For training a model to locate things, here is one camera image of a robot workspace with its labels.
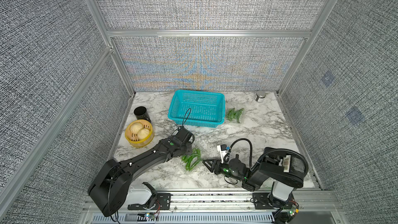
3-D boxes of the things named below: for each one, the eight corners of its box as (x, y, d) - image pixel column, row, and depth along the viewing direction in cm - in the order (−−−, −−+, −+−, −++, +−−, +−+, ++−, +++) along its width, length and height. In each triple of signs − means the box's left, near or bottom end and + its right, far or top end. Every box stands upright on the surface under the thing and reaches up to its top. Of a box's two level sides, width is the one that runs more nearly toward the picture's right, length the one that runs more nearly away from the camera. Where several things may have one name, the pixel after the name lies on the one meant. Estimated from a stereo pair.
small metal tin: (253, 100, 115) (255, 96, 112) (255, 93, 120) (257, 89, 116) (262, 103, 113) (264, 99, 110) (264, 95, 118) (266, 91, 115)
